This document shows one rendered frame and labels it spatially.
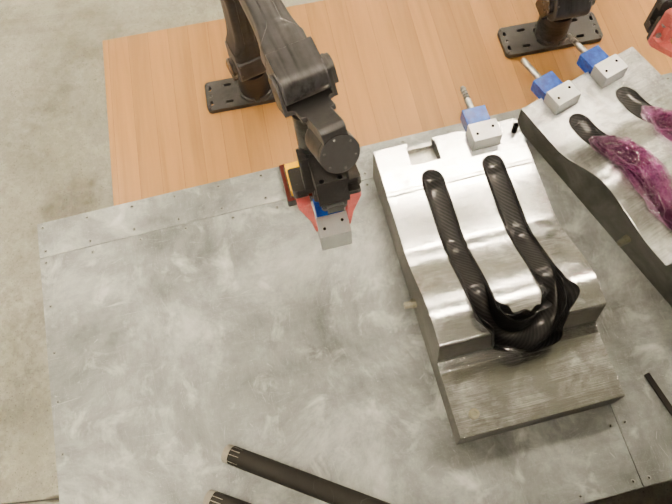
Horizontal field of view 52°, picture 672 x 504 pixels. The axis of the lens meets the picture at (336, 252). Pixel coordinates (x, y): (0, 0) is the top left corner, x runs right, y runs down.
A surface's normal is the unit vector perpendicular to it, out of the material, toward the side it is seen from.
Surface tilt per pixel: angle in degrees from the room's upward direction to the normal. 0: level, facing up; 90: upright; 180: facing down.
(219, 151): 0
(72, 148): 0
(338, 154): 63
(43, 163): 0
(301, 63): 16
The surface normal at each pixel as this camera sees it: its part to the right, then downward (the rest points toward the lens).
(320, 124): -0.24, -0.72
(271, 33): 0.07, -0.15
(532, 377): -0.05, -0.40
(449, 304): -0.11, -0.61
